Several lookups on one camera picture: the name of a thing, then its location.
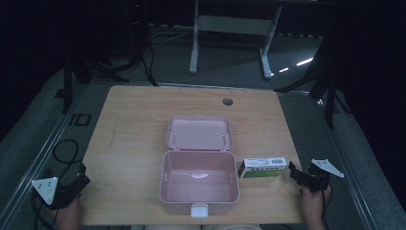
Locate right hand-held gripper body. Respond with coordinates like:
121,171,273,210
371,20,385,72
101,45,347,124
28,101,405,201
306,158,345,194

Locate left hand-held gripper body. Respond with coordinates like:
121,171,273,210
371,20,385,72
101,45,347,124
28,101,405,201
31,173,84,211

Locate green and white medicine box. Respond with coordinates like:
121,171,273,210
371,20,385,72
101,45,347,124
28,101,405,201
237,156,288,179

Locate pink plastic storage box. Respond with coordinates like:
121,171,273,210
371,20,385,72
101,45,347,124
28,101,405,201
159,114,240,219

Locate person's left hand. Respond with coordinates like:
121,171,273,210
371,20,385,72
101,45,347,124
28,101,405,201
48,195,82,221

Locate person's right hand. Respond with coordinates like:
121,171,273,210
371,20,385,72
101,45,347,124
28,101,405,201
300,184,332,221

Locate black tripod stand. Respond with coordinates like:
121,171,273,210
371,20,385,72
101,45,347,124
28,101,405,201
273,32,352,129
54,0,161,115

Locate black cable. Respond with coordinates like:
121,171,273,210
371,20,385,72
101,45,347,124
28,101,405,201
320,183,333,230
52,139,80,180

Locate white metal desk frame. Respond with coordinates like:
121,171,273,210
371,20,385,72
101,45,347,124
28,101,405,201
189,0,283,81

